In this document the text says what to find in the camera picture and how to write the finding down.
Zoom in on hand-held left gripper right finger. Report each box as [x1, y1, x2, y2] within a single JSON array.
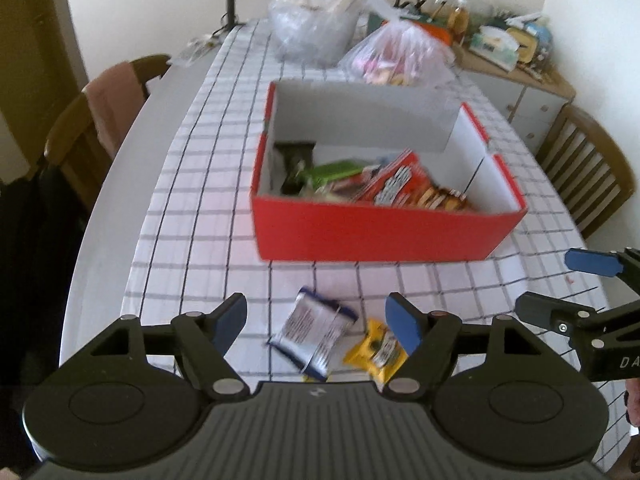
[[384, 291, 568, 402]]

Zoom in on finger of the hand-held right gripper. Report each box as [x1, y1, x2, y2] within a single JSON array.
[[515, 291, 608, 337], [564, 246, 640, 297]]

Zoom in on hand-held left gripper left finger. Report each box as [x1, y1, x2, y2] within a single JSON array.
[[59, 292, 251, 402]]

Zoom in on yellow snack packet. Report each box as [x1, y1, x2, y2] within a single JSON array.
[[344, 318, 409, 383]]

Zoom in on blue white snack packet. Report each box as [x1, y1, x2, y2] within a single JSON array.
[[266, 287, 359, 380]]

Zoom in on red cardboard box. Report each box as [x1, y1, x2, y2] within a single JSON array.
[[250, 80, 529, 262]]

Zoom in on brown cookie packet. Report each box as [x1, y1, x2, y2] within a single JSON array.
[[415, 186, 473, 212]]

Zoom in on red snack packet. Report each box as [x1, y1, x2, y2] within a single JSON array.
[[357, 149, 436, 206]]

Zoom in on light green snack packet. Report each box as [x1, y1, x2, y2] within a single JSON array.
[[300, 159, 369, 189]]

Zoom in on dark green snack packet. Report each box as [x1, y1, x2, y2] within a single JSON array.
[[279, 142, 317, 196]]

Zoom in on person's right hand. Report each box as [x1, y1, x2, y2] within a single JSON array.
[[624, 379, 640, 429]]

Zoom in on wooden slatted chair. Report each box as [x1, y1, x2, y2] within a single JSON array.
[[536, 105, 636, 240]]

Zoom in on checked tablecloth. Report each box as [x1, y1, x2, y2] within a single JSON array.
[[122, 17, 631, 461]]

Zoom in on white corner cabinet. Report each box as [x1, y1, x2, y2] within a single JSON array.
[[452, 42, 576, 154]]

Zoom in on yellow clock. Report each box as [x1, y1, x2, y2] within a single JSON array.
[[507, 25, 542, 63]]

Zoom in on white green tissue box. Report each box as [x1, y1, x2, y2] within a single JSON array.
[[470, 25, 521, 71]]

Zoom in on wooden chair with curved back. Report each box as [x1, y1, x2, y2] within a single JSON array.
[[44, 54, 172, 211]]

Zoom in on pink towel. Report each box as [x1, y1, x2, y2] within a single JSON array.
[[82, 61, 151, 161]]

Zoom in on pink-tinted plastic bag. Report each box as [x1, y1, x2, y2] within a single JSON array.
[[339, 20, 457, 87]]

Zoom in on small clear packets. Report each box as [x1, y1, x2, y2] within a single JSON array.
[[170, 35, 221, 66]]

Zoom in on glass jar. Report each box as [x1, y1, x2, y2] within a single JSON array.
[[432, 0, 493, 43]]

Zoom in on orange tray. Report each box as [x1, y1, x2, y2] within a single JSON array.
[[385, 15, 453, 43]]

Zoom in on large clear plastic bag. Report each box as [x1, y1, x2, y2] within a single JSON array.
[[250, 0, 401, 66]]

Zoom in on brown wooden door frame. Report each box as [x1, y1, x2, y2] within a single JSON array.
[[0, 0, 88, 181]]

